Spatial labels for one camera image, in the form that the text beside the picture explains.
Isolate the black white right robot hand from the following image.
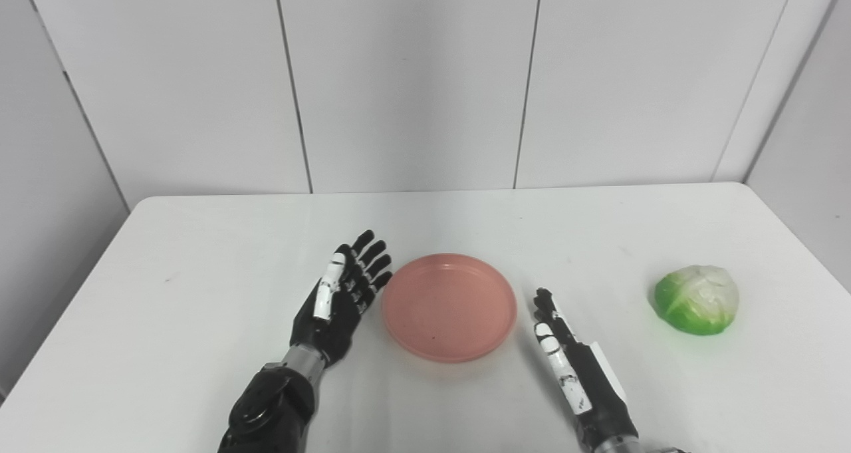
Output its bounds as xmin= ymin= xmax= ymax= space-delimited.
xmin=533 ymin=288 xmax=640 ymax=448

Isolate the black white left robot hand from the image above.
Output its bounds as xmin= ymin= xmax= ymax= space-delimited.
xmin=290 ymin=229 xmax=394 ymax=367

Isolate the pink round plate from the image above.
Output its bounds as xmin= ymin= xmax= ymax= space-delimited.
xmin=382 ymin=253 xmax=518 ymax=364

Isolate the green white toy cabbage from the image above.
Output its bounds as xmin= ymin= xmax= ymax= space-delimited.
xmin=654 ymin=264 xmax=740 ymax=336

